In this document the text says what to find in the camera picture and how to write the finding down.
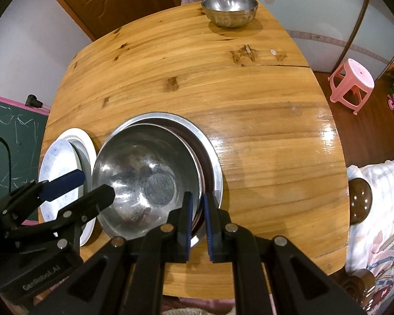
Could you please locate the pink plastic stool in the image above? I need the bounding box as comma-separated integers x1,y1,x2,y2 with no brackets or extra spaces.
328,58,376,116

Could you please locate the small steel bowl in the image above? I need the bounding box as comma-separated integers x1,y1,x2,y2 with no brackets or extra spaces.
201,0,258,29

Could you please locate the large steel bowl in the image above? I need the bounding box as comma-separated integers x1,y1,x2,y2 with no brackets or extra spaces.
92,123,203,241

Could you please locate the brown wooden door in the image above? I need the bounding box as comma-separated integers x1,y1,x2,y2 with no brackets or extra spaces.
39,0,178,40

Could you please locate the white rimmed plate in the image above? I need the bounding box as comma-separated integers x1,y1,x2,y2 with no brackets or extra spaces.
41,128,98,247

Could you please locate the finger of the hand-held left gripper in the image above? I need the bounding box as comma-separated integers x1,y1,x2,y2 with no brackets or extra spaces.
5,184,116,250
0,169,86,224

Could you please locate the round wooden bed post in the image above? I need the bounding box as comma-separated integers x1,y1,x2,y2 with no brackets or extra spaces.
347,177,373,226

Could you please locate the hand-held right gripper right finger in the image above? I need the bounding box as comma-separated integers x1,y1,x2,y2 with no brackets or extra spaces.
203,193,369,315

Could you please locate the wide steel basin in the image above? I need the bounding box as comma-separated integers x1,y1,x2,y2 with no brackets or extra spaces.
110,112,224,249

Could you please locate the black easel hinge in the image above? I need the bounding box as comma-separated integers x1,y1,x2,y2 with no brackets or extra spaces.
25,94,43,108

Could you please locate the frosted glass wardrobe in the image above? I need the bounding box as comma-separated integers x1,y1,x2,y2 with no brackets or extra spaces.
252,0,394,80

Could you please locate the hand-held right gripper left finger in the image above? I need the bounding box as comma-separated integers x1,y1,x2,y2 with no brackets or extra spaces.
29,192,194,315

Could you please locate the pink framed green chalkboard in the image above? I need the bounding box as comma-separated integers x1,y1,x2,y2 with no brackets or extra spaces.
0,93,50,225

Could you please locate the white marble pattern plate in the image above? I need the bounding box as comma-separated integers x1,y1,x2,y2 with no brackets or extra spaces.
38,139,86,224

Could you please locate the white printed blanket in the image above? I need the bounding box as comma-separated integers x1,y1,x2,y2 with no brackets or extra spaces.
346,155,394,297

